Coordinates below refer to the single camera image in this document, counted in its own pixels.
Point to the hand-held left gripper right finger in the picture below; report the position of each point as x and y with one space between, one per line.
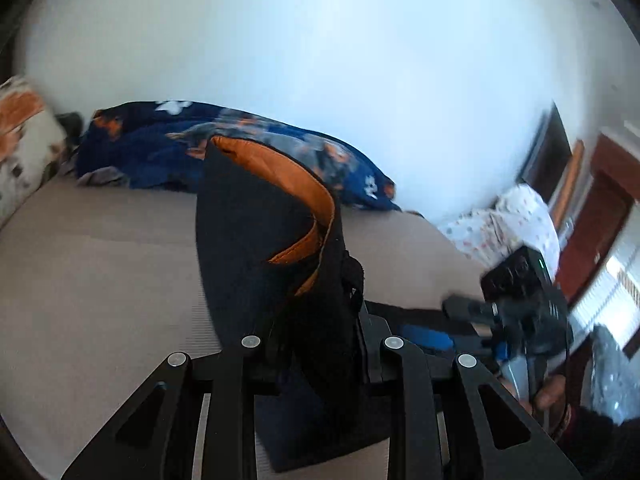
415 395

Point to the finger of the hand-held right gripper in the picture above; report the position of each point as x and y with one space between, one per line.
425 337
470 308

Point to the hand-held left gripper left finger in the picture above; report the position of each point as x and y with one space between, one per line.
227 390

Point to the black pants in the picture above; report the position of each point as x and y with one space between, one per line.
280 285

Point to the person's right hand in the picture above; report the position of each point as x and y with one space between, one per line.
547 394

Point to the white polka dot cloth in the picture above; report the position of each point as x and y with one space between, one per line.
505 225

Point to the shiny grey bag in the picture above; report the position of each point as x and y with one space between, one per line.
615 375

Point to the dark wooden headboard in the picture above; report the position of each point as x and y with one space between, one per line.
547 150

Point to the blue dog print blanket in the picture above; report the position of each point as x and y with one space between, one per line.
165 155

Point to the dark cloth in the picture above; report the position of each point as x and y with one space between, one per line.
70 127

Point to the floral white orange pillow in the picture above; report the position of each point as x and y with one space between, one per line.
22 145

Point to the brown wooden door frame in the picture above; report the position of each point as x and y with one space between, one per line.
600 200

